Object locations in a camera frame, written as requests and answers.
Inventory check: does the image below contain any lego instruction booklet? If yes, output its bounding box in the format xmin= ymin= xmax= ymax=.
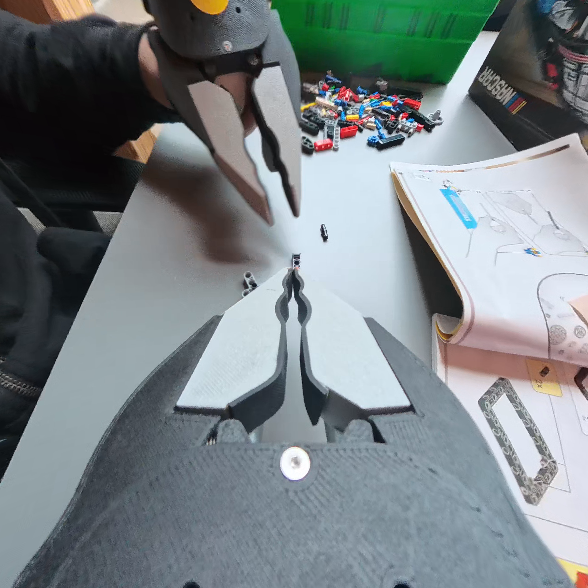
xmin=390 ymin=133 xmax=588 ymax=588

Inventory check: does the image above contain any pile of lego pieces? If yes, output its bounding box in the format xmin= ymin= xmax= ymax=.
xmin=300 ymin=70 xmax=445 ymax=156

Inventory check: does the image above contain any green plastic bin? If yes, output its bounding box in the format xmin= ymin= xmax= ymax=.
xmin=271 ymin=0 xmax=501 ymax=85

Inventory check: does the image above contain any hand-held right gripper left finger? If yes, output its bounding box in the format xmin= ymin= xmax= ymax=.
xmin=176 ymin=268 xmax=295 ymax=432

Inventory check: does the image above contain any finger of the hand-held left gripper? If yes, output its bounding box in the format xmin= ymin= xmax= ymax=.
xmin=187 ymin=79 xmax=275 ymax=227
xmin=250 ymin=63 xmax=302 ymax=218

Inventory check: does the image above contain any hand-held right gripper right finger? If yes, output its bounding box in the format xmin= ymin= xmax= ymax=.
xmin=294 ymin=270 xmax=411 ymax=425

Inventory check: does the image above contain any person's dark jacket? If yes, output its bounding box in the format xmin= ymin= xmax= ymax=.
xmin=0 ymin=152 xmax=148 ymax=474

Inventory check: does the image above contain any person's left hand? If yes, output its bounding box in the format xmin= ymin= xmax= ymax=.
xmin=137 ymin=31 xmax=261 ymax=138

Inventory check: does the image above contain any person's left forearm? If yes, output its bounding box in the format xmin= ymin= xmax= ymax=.
xmin=0 ymin=9 xmax=184 ymax=157

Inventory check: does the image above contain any lego set box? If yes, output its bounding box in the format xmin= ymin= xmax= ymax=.
xmin=468 ymin=0 xmax=588 ymax=152

